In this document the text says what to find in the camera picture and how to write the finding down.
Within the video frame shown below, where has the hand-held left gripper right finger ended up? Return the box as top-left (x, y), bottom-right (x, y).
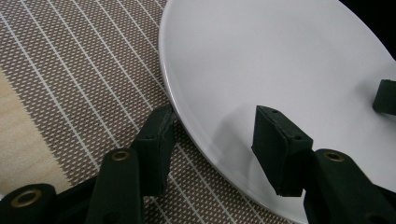
top-left (250, 105), bottom-right (315, 198)

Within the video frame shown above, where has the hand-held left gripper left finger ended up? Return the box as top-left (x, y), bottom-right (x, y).
top-left (130, 104), bottom-right (178, 198)

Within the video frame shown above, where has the white plate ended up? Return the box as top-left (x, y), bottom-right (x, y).
top-left (158, 0), bottom-right (396, 224)

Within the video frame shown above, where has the brown striped woven placemat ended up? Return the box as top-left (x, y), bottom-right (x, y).
top-left (0, 0), bottom-right (300, 224)

